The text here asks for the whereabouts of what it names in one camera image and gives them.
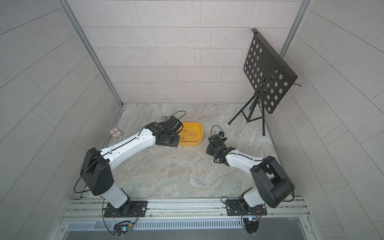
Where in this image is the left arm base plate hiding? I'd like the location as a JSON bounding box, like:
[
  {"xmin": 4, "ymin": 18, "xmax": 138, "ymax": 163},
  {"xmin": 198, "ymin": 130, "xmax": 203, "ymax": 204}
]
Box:
[{"xmin": 103, "ymin": 200, "xmax": 149, "ymax": 218}]

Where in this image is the black perforated music stand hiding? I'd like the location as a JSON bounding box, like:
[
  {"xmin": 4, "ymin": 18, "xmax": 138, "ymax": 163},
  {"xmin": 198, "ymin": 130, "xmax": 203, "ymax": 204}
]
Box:
[{"xmin": 228, "ymin": 28, "xmax": 302, "ymax": 136}]

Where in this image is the playing card box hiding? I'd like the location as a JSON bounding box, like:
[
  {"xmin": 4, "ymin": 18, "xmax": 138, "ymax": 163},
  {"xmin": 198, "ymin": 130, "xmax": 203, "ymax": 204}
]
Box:
[{"xmin": 109, "ymin": 127, "xmax": 123, "ymax": 139}]

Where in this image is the left controller circuit board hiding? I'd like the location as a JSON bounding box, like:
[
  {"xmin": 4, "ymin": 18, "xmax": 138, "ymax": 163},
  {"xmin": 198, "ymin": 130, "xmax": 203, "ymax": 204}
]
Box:
[{"xmin": 113, "ymin": 221, "xmax": 133, "ymax": 238}]

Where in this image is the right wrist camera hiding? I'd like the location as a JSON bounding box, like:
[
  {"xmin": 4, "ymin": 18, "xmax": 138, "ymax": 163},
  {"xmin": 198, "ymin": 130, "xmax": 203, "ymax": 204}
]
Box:
[{"xmin": 208, "ymin": 134, "xmax": 227, "ymax": 148}]

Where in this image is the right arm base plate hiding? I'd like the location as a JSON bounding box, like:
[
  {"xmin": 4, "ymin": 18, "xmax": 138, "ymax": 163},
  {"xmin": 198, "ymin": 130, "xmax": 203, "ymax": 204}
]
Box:
[{"xmin": 223, "ymin": 199, "xmax": 268, "ymax": 217}]

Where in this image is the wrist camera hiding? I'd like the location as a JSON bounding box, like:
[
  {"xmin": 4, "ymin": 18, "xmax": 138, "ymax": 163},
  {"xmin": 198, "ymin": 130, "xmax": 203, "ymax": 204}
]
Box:
[
  {"xmin": 208, "ymin": 134, "xmax": 227, "ymax": 148},
  {"xmin": 163, "ymin": 116, "xmax": 184, "ymax": 134}
]

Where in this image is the aluminium mounting rail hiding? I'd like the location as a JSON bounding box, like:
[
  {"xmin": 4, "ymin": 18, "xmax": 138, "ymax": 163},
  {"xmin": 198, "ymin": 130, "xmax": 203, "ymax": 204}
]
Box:
[{"xmin": 59, "ymin": 197, "xmax": 310, "ymax": 221}]

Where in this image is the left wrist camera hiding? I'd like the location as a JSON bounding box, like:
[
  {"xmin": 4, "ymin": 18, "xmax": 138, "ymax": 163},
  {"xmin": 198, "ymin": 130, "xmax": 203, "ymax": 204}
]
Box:
[{"xmin": 163, "ymin": 116, "xmax": 184, "ymax": 134}]

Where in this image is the controller circuit board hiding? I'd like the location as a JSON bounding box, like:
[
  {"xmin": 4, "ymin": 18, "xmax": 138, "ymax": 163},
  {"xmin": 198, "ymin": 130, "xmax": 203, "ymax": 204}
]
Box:
[
  {"xmin": 113, "ymin": 221, "xmax": 133, "ymax": 238},
  {"xmin": 242, "ymin": 218, "xmax": 260, "ymax": 234}
]

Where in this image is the yellow plastic storage box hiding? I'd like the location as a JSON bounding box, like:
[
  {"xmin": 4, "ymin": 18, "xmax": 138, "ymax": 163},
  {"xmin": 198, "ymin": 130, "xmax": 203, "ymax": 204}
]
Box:
[{"xmin": 179, "ymin": 122, "xmax": 203, "ymax": 146}]

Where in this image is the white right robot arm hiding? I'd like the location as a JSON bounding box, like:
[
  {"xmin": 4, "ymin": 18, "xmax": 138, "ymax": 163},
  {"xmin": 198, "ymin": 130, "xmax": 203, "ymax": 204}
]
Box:
[{"xmin": 207, "ymin": 135, "xmax": 295, "ymax": 210}]

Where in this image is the right controller circuit board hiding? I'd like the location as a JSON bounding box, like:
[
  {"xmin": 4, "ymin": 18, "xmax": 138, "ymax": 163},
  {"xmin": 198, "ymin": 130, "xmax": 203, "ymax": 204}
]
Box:
[{"xmin": 242, "ymin": 218, "xmax": 260, "ymax": 234}]

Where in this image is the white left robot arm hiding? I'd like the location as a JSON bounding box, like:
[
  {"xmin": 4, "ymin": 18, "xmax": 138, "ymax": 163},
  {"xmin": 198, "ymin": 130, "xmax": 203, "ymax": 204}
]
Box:
[{"xmin": 79, "ymin": 117, "xmax": 184, "ymax": 211}]

